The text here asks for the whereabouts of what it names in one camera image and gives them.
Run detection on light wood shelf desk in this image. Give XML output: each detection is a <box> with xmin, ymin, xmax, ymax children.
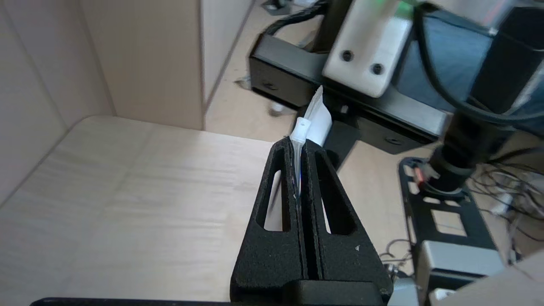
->
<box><xmin>0</xmin><ymin>0</ymin><xmax>255</xmax><ymax>204</ymax></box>

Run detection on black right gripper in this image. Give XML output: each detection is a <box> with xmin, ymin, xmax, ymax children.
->
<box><xmin>249</xmin><ymin>34</ymin><xmax>451</xmax><ymax>170</ymax></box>

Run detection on black perforated robot frame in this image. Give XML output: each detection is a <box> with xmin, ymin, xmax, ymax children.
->
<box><xmin>399</xmin><ymin>156</ymin><xmax>499</xmax><ymax>251</ymax></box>

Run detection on white horse-print zipper pouch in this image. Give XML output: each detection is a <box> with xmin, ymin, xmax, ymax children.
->
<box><xmin>290</xmin><ymin>85</ymin><xmax>333</xmax><ymax>196</ymax></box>

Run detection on small black floor object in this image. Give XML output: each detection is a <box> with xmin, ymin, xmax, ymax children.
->
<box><xmin>261</xmin><ymin>0</ymin><xmax>295</xmax><ymax>16</ymax></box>

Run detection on tangled thin floor cables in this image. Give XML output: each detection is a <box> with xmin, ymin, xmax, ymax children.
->
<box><xmin>467</xmin><ymin>147</ymin><xmax>544</xmax><ymax>243</ymax></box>

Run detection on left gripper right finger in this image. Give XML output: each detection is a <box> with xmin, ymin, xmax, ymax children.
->
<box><xmin>300</xmin><ymin>139</ymin><xmax>392</xmax><ymax>285</ymax></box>

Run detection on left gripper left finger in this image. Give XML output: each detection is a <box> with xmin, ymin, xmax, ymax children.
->
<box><xmin>231</xmin><ymin>137</ymin><xmax>306</xmax><ymax>281</ymax></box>

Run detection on white robot chest block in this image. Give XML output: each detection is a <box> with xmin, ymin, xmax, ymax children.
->
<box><xmin>385</xmin><ymin>240</ymin><xmax>544</xmax><ymax>306</ymax></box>

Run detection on white right camera bracket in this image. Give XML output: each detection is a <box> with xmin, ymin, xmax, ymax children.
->
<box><xmin>322</xmin><ymin>0</ymin><xmax>414</xmax><ymax>98</ymax></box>

